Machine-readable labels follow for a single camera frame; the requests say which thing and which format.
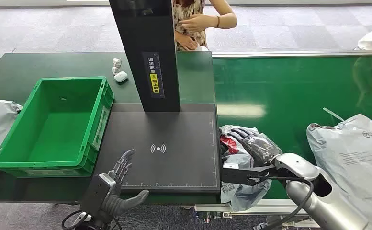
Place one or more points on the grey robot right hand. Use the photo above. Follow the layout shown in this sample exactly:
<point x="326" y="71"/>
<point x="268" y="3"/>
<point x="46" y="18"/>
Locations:
<point x="260" y="147"/>

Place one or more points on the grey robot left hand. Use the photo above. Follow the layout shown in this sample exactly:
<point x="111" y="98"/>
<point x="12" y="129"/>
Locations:
<point x="124" y="201"/>

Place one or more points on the courier bag with red print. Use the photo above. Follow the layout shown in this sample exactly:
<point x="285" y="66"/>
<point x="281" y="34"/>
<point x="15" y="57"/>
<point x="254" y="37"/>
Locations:
<point x="246" y="196"/>

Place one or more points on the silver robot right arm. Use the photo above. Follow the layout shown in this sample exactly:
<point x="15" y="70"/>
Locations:
<point x="325" y="209"/>

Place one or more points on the black weighing device with column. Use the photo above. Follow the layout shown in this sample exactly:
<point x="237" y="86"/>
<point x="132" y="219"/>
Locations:
<point x="173" y="158"/>

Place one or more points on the green plastic basket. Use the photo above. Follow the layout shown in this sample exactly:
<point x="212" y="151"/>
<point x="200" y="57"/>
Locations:
<point x="55" y="127"/>

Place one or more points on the grey courier bag black print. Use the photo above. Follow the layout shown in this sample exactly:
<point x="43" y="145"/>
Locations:
<point x="357" y="165"/>

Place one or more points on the white earbuds case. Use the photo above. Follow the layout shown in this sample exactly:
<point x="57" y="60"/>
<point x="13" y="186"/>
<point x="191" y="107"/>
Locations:
<point x="120" y="77"/>

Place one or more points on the small crumpled white object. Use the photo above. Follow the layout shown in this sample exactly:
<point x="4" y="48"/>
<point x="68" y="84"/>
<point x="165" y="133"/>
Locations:
<point x="117" y="62"/>
<point x="115" y="70"/>

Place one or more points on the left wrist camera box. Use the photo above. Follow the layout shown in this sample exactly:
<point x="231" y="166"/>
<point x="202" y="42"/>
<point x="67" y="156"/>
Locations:
<point x="97" y="195"/>

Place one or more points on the green conveyor belt aluminium frame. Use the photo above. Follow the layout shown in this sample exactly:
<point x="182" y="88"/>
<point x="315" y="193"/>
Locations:
<point x="284" y="89"/>

